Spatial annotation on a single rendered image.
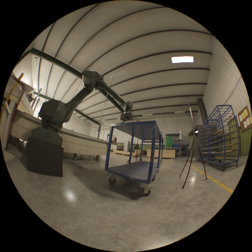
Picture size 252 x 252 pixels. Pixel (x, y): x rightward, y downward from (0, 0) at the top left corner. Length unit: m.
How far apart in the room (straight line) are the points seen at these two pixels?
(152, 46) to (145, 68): 1.90
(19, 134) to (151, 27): 6.28
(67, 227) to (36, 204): 0.34
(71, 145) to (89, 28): 5.72
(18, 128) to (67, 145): 1.48
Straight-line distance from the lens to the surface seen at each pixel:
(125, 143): 10.52
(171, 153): 6.77
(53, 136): 1.31
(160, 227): 0.85
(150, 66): 6.20
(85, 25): 5.70
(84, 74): 1.75
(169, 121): 11.51
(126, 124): 1.12
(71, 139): 2.31
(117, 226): 0.79
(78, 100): 1.76
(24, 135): 2.28
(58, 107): 1.32
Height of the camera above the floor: 0.68
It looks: 16 degrees up
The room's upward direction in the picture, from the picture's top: 7 degrees clockwise
